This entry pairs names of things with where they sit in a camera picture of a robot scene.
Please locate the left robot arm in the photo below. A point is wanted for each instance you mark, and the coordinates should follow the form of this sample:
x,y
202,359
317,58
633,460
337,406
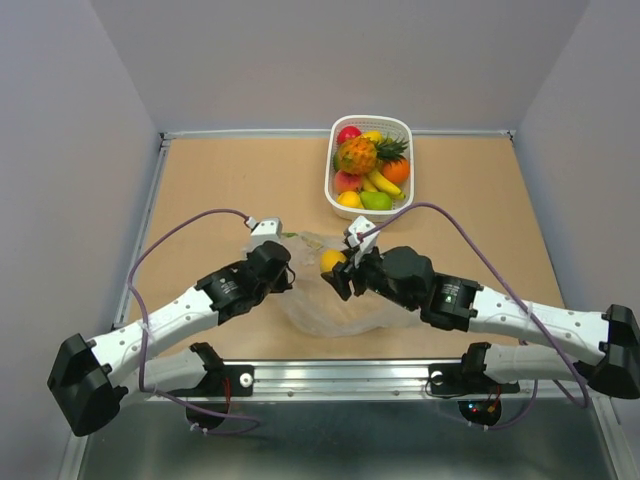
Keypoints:
x,y
91,380

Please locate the red apple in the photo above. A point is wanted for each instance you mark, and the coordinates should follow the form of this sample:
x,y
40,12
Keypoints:
x,y
347,133

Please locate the small yellow fruit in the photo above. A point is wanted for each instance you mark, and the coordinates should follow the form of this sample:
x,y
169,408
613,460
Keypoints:
x,y
330,258

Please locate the green pear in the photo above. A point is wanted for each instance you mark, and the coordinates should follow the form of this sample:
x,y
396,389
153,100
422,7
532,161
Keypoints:
x,y
377,201

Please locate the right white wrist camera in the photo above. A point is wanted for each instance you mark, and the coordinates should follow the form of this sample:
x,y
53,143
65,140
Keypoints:
x,y
360,238

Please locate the pink peach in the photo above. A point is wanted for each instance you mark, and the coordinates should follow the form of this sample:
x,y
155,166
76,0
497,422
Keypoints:
x,y
345,182

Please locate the white perforated plastic basket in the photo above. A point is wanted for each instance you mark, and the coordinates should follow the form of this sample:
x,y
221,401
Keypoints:
x,y
388,127

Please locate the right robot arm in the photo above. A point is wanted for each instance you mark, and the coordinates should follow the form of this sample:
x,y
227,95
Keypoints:
x,y
596,349

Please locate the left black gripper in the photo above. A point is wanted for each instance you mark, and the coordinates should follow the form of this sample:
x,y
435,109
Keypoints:
x,y
282,283

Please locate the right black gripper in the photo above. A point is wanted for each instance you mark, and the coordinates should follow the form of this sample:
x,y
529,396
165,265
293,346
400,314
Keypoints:
x,y
340,277

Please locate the aluminium mounting rail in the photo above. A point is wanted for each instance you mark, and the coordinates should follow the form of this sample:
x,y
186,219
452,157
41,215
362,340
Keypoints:
x,y
340,377

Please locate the transparent printed plastic bag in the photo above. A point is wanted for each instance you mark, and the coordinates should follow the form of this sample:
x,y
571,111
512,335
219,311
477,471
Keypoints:
x,y
313,306

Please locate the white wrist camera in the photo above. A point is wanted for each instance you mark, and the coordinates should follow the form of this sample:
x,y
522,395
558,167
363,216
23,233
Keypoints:
x,y
269,229
360,238

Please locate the orange fruit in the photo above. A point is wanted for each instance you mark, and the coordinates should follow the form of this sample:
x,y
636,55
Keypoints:
x,y
397,171

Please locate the yellow lemon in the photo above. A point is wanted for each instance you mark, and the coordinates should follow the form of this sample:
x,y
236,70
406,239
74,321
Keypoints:
x,y
350,199

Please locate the yellow banana bunch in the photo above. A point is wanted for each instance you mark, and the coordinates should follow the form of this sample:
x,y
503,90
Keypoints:
x,y
376,182

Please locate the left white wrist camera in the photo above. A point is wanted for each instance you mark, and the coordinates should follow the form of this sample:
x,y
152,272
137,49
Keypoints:
x,y
269,229

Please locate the small pineapple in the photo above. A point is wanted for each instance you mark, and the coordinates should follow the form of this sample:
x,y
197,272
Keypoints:
x,y
360,155

